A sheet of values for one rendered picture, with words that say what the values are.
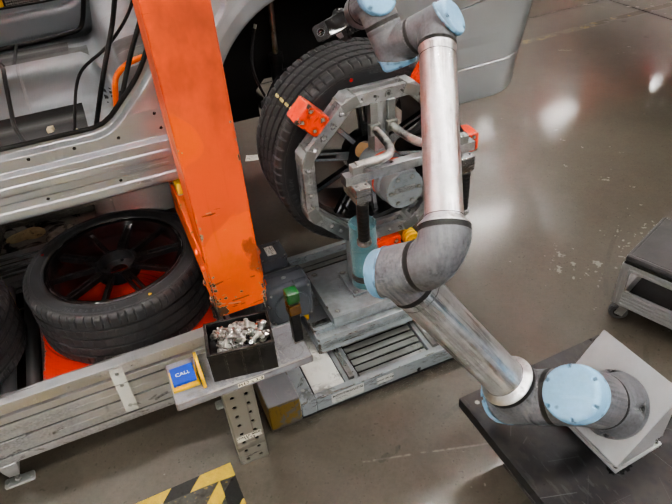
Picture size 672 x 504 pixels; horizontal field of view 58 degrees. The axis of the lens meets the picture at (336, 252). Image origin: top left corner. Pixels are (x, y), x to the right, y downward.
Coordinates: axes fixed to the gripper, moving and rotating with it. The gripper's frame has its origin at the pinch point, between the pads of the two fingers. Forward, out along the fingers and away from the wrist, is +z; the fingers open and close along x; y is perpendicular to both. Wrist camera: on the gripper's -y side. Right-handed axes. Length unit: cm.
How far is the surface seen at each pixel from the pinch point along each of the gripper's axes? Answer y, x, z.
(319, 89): -11.4, -13.4, -0.8
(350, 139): -5.5, -31.4, 11.3
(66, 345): -121, -56, 39
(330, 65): -4.4, -8.2, 3.0
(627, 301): 75, -136, 21
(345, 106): -7.8, -20.9, -6.8
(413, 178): 2.7, -48.6, -7.8
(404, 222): 2, -66, 18
